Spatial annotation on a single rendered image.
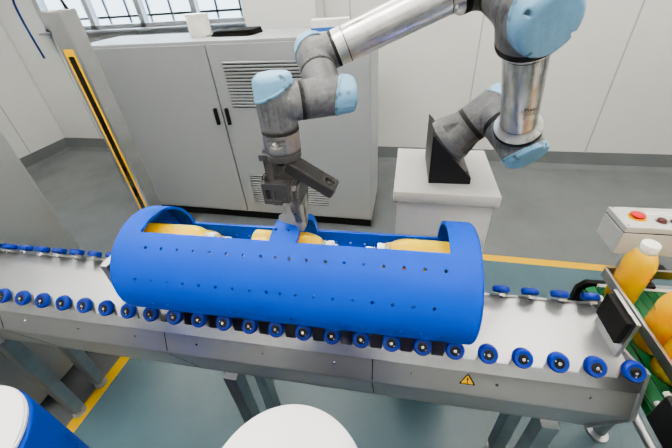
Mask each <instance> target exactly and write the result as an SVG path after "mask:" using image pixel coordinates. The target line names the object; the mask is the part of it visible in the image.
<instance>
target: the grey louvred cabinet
mask: <svg viewBox="0 0 672 448"><path fill-rule="evenodd" d="M262 30H263V32H259V33H256V34H253V35H250V36H222V37H212V36H209V37H203V38H192V37H191V36H190V33H173V34H152V35H132V36H119V37H114V38H110V39H105V40H100V41H95V42H90V43H91V45H92V47H93V50H94V52H95V54H96V57H97V59H98V61H99V63H100V66H101V68H102V70H103V73H104V75H105V77H106V79H107V82H108V84H109V86H110V88H111V91H112V93H113V95H114V98H115V100H116V102H117V104H118V107H119V109H120V111H121V113H122V116H123V118H124V120H125V123H126V125H127V127H128V129H129V132H130V134H131V136H132V139H133V141H134V143H135V145H136V148H137V150H138V152H139V154H140V157H141V159H142V161H143V164H144V166H145V168H146V170H147V173H148V175H149V177H150V180H151V182H152V184H153V186H154V189H155V191H156V193H157V195H158V198H159V200H160V202H161V205H162V206H175V207H180V208H183V209H184V210H186V211H187V212H195V213H207V214H220V215H233V216H246V217H259V218H271V219H279V215H280V214H282V213H285V211H284V210H283V207H284V206H285V205H287V204H288V203H283V205H282V206H279V205H273V204H265V201H264V197H263V193H262V188H261V183H262V176H263V175H264V176H265V175H266V174H264V173H265V169H264V165H263V161H259V158H258V155H259V154H260V153H261V152H262V150H263V148H264V143H263V138H262V133H261V129H260V124H259V119H258V115H257V110H256V105H255V104H254V96H253V89H252V83H251V81H252V78H253V77H254V76H255V75H256V74H257V73H260V72H263V71H267V70H280V69H281V70H287V71H289V72H290V73H291V75H292V78H293V80H302V78H301V74H300V71H299V67H298V65H297V63H296V60H295V51H294V44H295V41H296V39H297V37H298V36H299V35H300V34H301V33H303V32H304V31H307V30H311V27H299V28H278V29H262ZM378 55H379V49H377V50H375V51H373V52H371V53H369V54H367V55H365V56H362V57H360V58H358V59H356V60H354V61H352V62H350V63H348V64H345V65H343V66H340V67H339V68H337V71H338V74H339V75H340V74H341V73H342V74H350V75H352V76H353V77H354V79H355V81H356V85H357V92H358V103H357V107H356V109H355V111H353V112H351V113H347V114H341V115H338V116H329V117H322V118H316V119H309V120H301V121H298V124H299V132H300V139H301V154H302V155H301V157H300V158H302V159H304V160H305V161H307V162H309V163H310V164H312V165H314V166H315V167H317V168H319V169H320V170H322V171H324V172H325V173H327V174H329V175H330V176H332V177H334V178H335V179H337V180H338V181H339V184H338V186H337V189H336V191H335V193H334V195H333V196H332V197H331V198H328V197H326V196H324V195H323V194H321V193H319V192H318V191H316V190H314V189H313V188H311V187H309V186H308V185H307V186H308V205H309V206H308V214H312V215H313V216H314V217H315V219H316V221H317V222H322V223H335V224H348V225H361V226H371V221H372V216H373V210H374V205H375V200H376V193H377V185H378ZM264 176H263V178H264Z"/></svg>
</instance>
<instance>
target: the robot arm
mask: <svg viewBox="0 0 672 448"><path fill-rule="evenodd" d="M471 11H481V12H482V13H483V14H484V15H485V16H486V17H487V18H488V19H489V20H490V21H491V23H492V24H493V26H494V49H495V53H496V54H497V56H498V57H499V58H501V59H502V79H501V83H495V84H494V85H492V86H491V87H489V88H488V89H485V90H484V92H482V93H481V94H480V95H478V96H477V97H476V98H474V99H473V100H472V101H470V102H469V103H468V104H466V105H465V106H464V107H462V108H461V109H460V110H458V111H457V112H455V113H453V114H450V115H448V116H445V117H442V118H440V119H438V120H436V121H435V122H433V123H432V126H433V128H434V131H435V132H436V134H437V136H438V137H439V139H440V140H441V142H442V143H443V145H444V146H445V147H446V148H447V150H448V151H449V152H450V153H451V154H452V155H453V156H454V157H455V158H456V159H458V160H461V159H462V158H464V157H465V156H466V155H467V154H468V153H469V152H470V150H471V149H472V148H473V147H474V146H475V144H476V143H477V142H478V141H480V140H481V139H482V138H484V137H486V138H487V140H488V141H489V143H490V144H491V146H492V147H493V149H494V150H495V152H496V153H497V155H498V156H499V158H500V159H501V162H503V163H504V165H505V166H506V167H507V168H510V169H516V168H520V167H523V166H526V165H528V164H530V163H532V162H534V161H536V160H538V159H539V158H541V157H542V156H543V155H544V154H545V153H546V152H547V151H548V150H549V147H550V146H549V144H548V141H547V140H545V138H544V137H543V135H542V133H543V128H544V121H543V118H542V117H541V115H540V114H539V113H540V107H541V102H542V97H543V92H544V86H545V81H546V76H547V70H548V65H549V60H550V55H551V54H553V53H554V52H555V51H557V50H558V49H559V48H561V47H562V46H563V45H564V44H566V43H567V42H568V41H569V40H570V38H571V37H572V36H571V33H572V32H574V31H577V29H578V28H579V26H580V24H581V22H582V20H583V18H584V15H585V11H586V0H389V1H387V2H385V3H383V4H381V5H379V6H377V7H375V8H373V9H371V10H369V11H367V12H365V13H363V14H361V15H359V16H357V17H355V18H353V19H351V20H349V21H347V22H345V23H343V24H341V25H339V26H337V27H335V28H333V29H331V30H329V31H327V32H325V33H322V34H321V33H320V32H318V31H315V30H307V31H304V32H303V33H301V34H300V35H299V36H298V37H297V39H296V41H295V44H294V51H295V60H296V63H297V65H298V67H299V71H300V74H301V78H302V80H293V78H292V75H291V73H290V72H289V71H287V70H281V69H280V70H267V71H263V72H260V73H257V74H256V75H255V76H254V77H253V78H252V81H251V83H252V89H253V96H254V104H255V105H256V110H257V115H258V119H259V124H260V129H261V133H262V138H263V143H264V148H263V150H262V152H261V153H260V154H259V155H258V158H259V161H263V165H264V169H265V173H264V174H266V175H265V176H264V175H263V176H264V178H263V176H262V183H261V188H262V193H263V197H264V201H265V204H273V205H279V206H282V205H283V203H288V204H287V205H285V206H284V207H283V210H284V211H285V213H282V214H280V215H279V220H280V221H281V222H284V223H288V224H292V225H296V226H297V227H298V229H299V230H300V231H304V230H305V228H306V226H307V224H308V206H309V205H308V186H309V187H311V188H313V189H314V190H316V191H318V192H319V193H321V194H323V195H324V196H326V197H328V198H331V197H332V196H333V195H334V193H335V191H336V189H337V186H338V184H339V181H338V180H337V179H335V178H334V177H332V176H330V175H329V174H327V173H325V172H324V171H322V170H320V169H319V168H317V167H315V166H314V165H312V164H310V163H309V162H307V161H305V160H304V159H302V158H300V157H301V155H302V154H301V139H300V132H299V124H298V121H301V120H309V119H316V118H322V117H329V116H338V115H341V114H347V113H351V112H353V111H355V109H356V107H357V103H358V92H357V85H356V81H355V79H354V77H353V76H352V75H350V74H342V73H341V74H340V75H339V74H338V71H337V68H339V67H340V66H343V65H345V64H348V63H350V62H352V61H354V60H356V59H358V58H360V57H362V56H365V55H367V54H369V53H371V52H373V51H375V50H377V49H379V48H382V47H384V46H386V45H388V44H390V43H392V42H394V41H396V40H399V39H401V38H403V37H405V36H407V35H409V34H411V33H413V32H416V31H418V30H420V29H422V28H424V27H426V26H428V25H430V24H433V23H435V22H437V21H439V20H441V19H443V18H445V17H448V16H450V15H452V14H456V15H458V16H462V15H464V14H466V13H469V12H471ZM266 179H267V180H266ZM265 181H266V182H265ZM307 185H308V186H307Z"/></svg>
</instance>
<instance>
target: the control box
mask: <svg viewBox="0 0 672 448"><path fill-rule="evenodd" d="M631 211H640V212H642V213H644V214H645V215H646V216H647V217H646V218H645V219H636V218H634V217H633V216H632V215H631V214H630V212H631ZM647 212H648V213H647ZM650 212H652V214H651V213H650ZM655 212H657V213H655ZM653 213H654V214H653ZM658 213H659V214H658ZM669 213H671V214H672V209H655V208H631V207H608V209H607V211H606V213H605V215H604V217H603V219H602V221H601V223H600V225H599V228H598V230H597V233H598V234H599V236H600V237H601V238H602V240H603V241H604V242H605V244H606V245H607V246H608V248H609V249H610V250H611V252H612V253H619V254H626V253H627V252H628V251H630V250H632V249H633V248H637V247H638V245H640V243H641V242H642V240H644V239H651V240H655V241H657V242H658V243H660V244H661V245H662V248H661V250H660V251H659V254H658V256H666V257H672V221H671V220H672V215H670V214H669ZM663 214H664V215H663ZM667 214H668V215H667ZM658 217H664V218H666V219H667V220H668V222H667V223H666V224H664V223H660V222H658V221H657V218H658Z"/></svg>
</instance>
